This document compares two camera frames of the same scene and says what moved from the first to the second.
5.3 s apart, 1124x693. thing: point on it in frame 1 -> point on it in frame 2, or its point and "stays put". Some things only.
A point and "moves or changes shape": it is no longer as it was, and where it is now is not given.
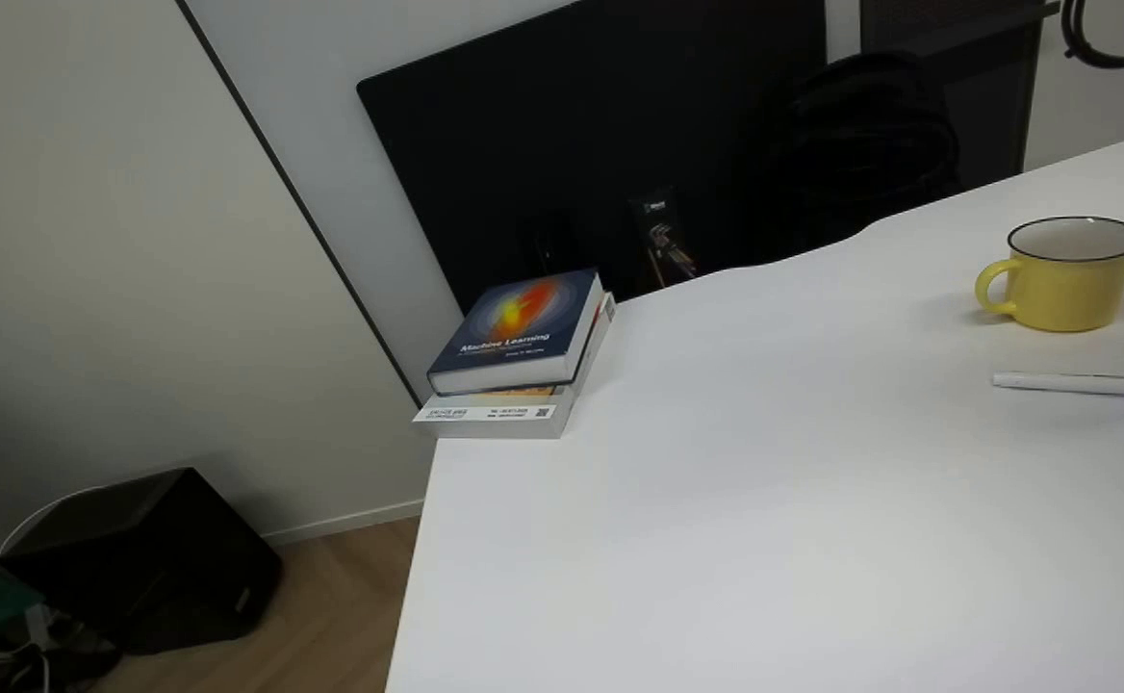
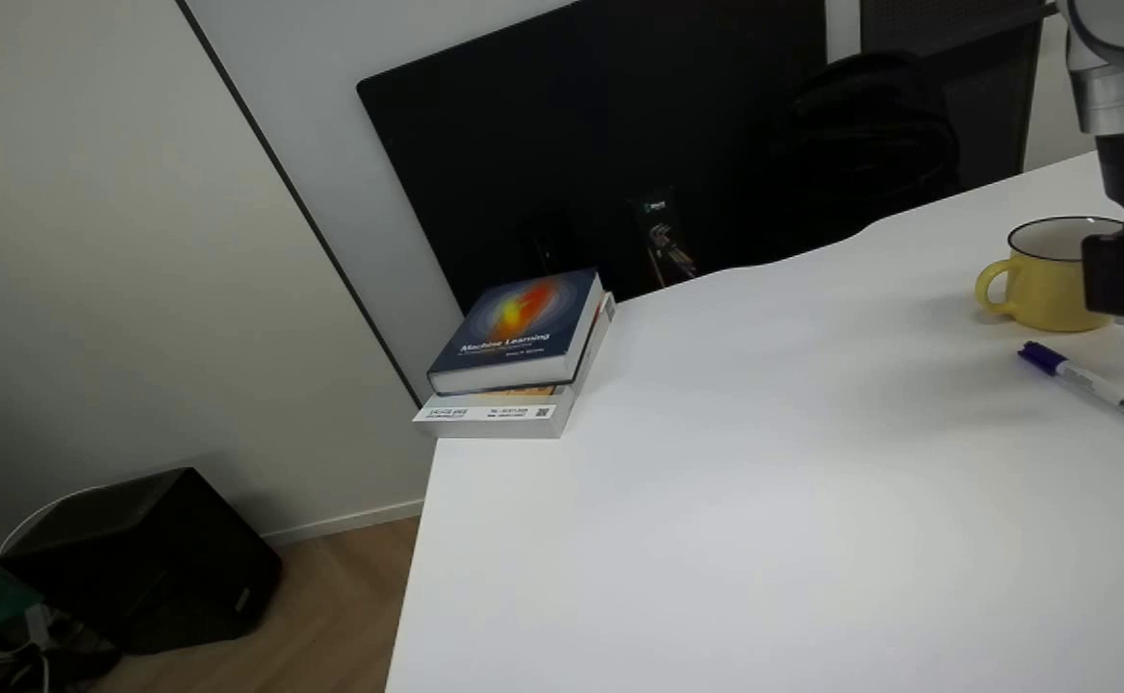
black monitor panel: x=596 y=134 stays put
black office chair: x=852 y=143 stays put
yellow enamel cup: x=1068 y=273 stays put
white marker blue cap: x=1106 y=383 moves or changes shape
